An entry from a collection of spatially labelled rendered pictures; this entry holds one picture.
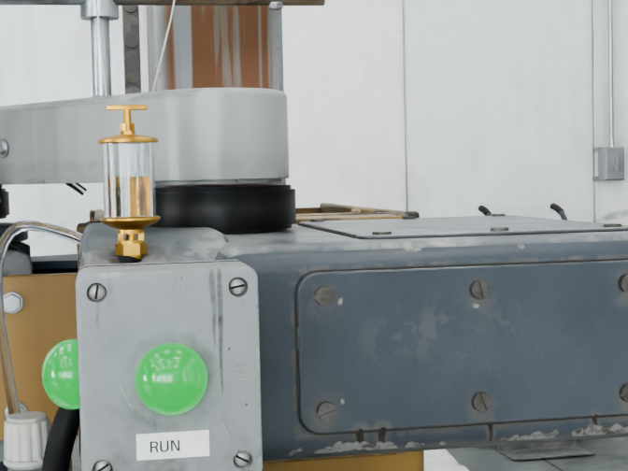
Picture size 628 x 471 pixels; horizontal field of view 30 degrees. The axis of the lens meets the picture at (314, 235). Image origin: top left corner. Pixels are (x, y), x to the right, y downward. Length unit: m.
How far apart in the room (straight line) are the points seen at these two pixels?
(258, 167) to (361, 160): 5.19
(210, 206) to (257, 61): 0.41
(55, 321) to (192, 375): 0.45
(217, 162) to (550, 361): 0.21
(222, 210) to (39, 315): 0.30
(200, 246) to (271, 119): 0.12
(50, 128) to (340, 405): 0.29
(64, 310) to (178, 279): 0.43
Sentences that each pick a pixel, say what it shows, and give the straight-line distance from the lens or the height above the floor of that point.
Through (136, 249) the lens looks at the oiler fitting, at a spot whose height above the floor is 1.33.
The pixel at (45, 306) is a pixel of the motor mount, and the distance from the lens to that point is 0.92.
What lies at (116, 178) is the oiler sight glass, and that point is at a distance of 0.56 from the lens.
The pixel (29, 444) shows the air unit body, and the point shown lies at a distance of 0.76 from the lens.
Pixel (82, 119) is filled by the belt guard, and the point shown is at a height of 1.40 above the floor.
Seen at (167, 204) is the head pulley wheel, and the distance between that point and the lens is 0.66.
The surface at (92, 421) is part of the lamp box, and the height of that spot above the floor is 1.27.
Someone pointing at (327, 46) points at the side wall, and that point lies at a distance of 5.84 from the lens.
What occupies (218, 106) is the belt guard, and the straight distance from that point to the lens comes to 0.65.
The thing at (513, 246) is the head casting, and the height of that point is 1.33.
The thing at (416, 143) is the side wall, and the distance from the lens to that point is 5.91.
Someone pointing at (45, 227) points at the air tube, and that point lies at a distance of 0.63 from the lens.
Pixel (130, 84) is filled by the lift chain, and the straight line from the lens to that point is 1.09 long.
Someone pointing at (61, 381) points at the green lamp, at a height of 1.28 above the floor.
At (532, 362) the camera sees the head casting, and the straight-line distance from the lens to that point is 0.58.
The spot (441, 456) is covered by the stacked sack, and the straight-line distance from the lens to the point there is 4.12.
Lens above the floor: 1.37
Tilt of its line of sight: 3 degrees down
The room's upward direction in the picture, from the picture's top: 1 degrees counter-clockwise
